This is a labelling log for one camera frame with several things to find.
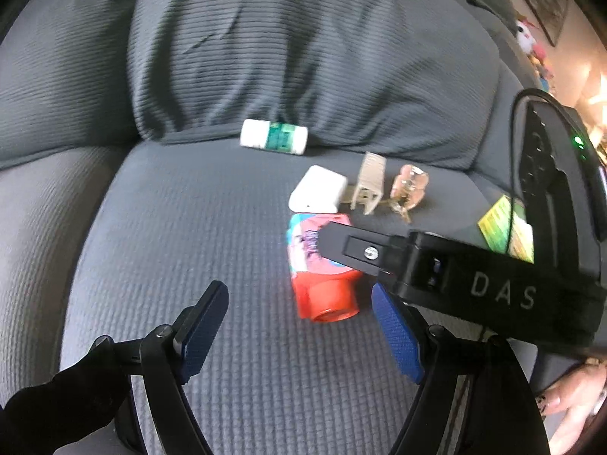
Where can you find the beige plastic clip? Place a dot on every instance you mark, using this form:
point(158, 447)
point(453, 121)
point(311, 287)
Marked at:
point(370, 180)

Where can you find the white pill bottle green label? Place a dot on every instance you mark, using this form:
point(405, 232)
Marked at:
point(272, 136)

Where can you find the green yellow cardboard box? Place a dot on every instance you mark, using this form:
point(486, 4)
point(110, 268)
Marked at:
point(498, 225)

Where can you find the person's right hand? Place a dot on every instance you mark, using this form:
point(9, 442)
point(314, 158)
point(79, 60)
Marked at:
point(571, 398)

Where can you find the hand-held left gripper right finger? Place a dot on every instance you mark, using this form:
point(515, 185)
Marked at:
point(398, 341)

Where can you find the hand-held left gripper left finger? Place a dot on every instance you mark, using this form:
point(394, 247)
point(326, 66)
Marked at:
point(201, 336)

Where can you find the colourful plush toy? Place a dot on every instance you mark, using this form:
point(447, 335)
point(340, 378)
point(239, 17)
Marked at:
point(529, 40)

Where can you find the red pouch with pink label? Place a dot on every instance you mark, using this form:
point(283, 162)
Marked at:
point(322, 294)

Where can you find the grey sofa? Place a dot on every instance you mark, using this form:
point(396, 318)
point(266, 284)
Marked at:
point(189, 227)

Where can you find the white charger block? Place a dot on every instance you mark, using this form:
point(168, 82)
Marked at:
point(317, 189)

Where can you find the grey sofa back cushion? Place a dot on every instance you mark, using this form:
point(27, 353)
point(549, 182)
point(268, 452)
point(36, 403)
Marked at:
point(61, 71)

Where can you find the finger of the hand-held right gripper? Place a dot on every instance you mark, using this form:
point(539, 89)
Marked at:
point(353, 249)

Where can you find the large grey ribbed cushion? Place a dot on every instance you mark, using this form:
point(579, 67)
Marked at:
point(308, 47)

